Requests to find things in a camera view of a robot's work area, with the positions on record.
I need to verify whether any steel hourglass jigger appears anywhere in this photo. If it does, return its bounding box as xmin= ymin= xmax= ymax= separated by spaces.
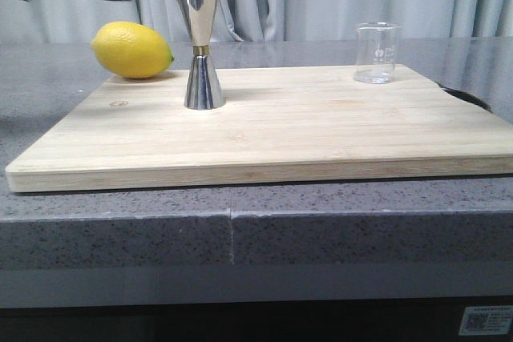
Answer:
xmin=176 ymin=0 xmax=225 ymax=111

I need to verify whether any small glass beaker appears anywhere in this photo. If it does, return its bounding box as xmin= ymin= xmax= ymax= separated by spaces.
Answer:
xmin=353 ymin=22 xmax=402 ymax=84

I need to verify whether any yellow lemon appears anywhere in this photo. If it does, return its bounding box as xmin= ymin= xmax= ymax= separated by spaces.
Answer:
xmin=91 ymin=21 xmax=174 ymax=79

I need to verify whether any grey curtain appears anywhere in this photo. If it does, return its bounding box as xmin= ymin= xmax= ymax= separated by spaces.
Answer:
xmin=1 ymin=0 xmax=512 ymax=43

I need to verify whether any wooden cutting board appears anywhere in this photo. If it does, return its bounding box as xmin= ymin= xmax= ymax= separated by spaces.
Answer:
xmin=6 ymin=65 xmax=512 ymax=192

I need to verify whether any white QR label sticker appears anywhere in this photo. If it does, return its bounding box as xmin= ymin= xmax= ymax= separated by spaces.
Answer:
xmin=458 ymin=305 xmax=512 ymax=336

